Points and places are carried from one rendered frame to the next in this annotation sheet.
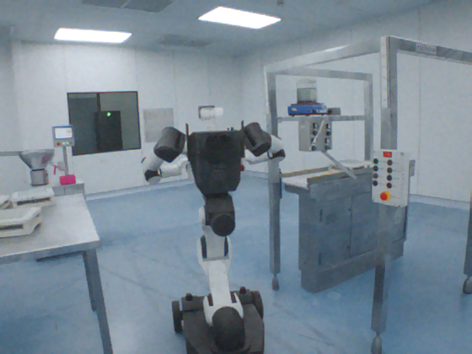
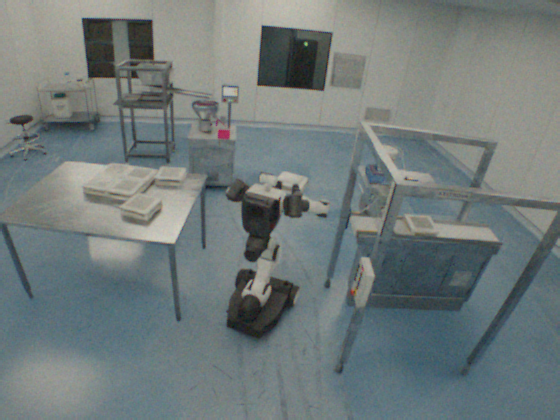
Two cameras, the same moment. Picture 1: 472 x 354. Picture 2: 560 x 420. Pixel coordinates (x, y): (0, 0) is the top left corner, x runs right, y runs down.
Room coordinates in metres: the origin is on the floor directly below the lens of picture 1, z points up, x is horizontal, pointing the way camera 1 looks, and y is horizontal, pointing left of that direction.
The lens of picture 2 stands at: (-0.17, -0.98, 2.47)
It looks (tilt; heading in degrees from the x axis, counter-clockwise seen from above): 32 degrees down; 26
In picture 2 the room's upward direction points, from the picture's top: 7 degrees clockwise
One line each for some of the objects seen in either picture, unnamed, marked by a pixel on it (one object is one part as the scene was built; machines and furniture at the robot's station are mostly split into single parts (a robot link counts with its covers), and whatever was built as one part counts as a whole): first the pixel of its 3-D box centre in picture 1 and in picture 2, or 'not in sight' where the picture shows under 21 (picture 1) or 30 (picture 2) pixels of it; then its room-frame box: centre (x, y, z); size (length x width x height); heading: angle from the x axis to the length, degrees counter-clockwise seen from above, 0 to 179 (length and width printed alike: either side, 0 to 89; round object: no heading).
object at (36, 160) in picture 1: (44, 166); (210, 117); (3.49, 2.02, 0.95); 0.49 x 0.36 x 0.37; 126
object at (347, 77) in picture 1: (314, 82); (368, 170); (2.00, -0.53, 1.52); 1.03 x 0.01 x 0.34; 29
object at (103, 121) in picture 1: (105, 121); (294, 59); (6.37, 2.30, 1.43); 1.38 x 0.01 x 1.16; 126
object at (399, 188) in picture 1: (390, 177); (363, 282); (1.52, -0.77, 1.03); 0.17 x 0.06 x 0.26; 29
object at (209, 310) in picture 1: (222, 308); (257, 292); (1.72, 0.07, 0.28); 0.21 x 0.20 x 0.13; 10
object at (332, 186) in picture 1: (356, 177); (426, 236); (2.64, -1.04, 0.83); 1.30 x 0.29 x 0.10; 119
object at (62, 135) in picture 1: (65, 152); (229, 107); (3.71, 1.86, 1.07); 0.23 x 0.10 x 0.62; 126
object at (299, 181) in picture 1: (356, 173); (427, 232); (2.64, -1.04, 0.86); 1.35 x 0.25 x 0.05; 119
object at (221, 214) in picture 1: (218, 211); (258, 242); (1.65, 0.06, 0.87); 0.28 x 0.13 x 0.18; 10
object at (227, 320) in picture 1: (222, 319); (257, 297); (1.75, 0.08, 0.19); 0.64 x 0.52 x 0.33; 10
